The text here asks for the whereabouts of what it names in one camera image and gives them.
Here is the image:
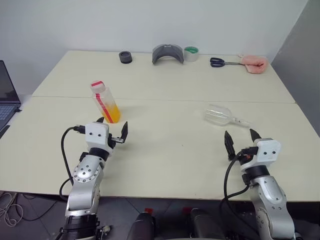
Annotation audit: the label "small white floor plug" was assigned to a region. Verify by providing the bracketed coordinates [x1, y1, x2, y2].
[96, 224, 112, 237]

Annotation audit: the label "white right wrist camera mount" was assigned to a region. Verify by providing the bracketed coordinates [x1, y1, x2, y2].
[239, 139, 282, 172]

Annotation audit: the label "dark laptop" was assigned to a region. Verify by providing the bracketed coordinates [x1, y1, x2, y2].
[0, 59, 22, 140]

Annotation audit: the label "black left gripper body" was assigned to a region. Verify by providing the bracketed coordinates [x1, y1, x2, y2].
[106, 133, 126, 154]

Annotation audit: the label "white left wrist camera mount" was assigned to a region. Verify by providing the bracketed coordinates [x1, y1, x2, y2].
[84, 121, 113, 154]

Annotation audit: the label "tape roll with green core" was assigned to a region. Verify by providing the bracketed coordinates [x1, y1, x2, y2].
[183, 46, 200, 63]

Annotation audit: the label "black handled scissors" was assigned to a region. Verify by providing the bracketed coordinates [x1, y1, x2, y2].
[209, 57, 247, 68]

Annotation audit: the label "white cord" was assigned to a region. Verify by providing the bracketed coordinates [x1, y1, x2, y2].
[0, 191, 25, 226]

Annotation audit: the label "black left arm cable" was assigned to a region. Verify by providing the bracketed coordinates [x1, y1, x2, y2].
[59, 124, 87, 202]

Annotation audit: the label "dark rounded shape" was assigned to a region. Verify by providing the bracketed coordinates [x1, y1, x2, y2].
[183, 206, 223, 240]
[126, 207, 156, 240]

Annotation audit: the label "grey curved visor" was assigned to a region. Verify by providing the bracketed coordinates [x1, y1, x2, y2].
[151, 43, 185, 65]

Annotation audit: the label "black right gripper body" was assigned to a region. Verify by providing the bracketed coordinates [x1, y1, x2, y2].
[227, 136, 273, 161]

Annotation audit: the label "thin black floor cable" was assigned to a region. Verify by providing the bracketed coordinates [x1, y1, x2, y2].
[14, 193, 59, 223]

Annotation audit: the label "bottle with orange liquid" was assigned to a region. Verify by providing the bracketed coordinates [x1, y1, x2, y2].
[88, 79, 122, 124]

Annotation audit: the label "clear plastic bottle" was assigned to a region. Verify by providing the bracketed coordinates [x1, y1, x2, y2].
[203, 104, 251, 128]

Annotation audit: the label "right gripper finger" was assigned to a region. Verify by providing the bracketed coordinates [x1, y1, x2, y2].
[249, 128, 262, 146]
[223, 130, 237, 161]

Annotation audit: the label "pink cloth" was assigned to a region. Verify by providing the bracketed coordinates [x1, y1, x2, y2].
[237, 53, 269, 75]

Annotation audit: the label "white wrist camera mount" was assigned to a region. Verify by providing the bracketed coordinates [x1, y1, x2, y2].
[84, 121, 113, 154]
[239, 139, 282, 172]

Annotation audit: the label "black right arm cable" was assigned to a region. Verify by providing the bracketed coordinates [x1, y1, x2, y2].
[219, 146, 259, 240]

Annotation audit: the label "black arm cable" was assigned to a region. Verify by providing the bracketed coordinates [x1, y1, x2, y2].
[59, 124, 87, 202]
[219, 146, 259, 240]

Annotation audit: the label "red and white bottle cap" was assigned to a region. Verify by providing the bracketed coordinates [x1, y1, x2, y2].
[89, 79, 107, 95]

